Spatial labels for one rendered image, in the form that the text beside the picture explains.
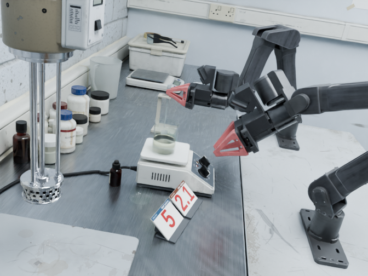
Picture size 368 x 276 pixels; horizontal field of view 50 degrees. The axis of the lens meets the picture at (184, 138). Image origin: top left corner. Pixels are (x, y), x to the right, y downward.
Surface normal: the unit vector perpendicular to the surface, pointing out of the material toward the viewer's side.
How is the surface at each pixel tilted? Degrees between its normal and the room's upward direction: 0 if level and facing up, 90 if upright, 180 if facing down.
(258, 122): 90
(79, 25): 90
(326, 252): 0
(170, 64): 93
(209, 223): 0
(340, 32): 90
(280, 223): 0
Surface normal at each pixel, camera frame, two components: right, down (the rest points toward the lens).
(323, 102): -0.66, 0.26
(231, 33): -0.11, 0.39
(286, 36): 0.33, 0.41
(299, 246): 0.14, -0.91
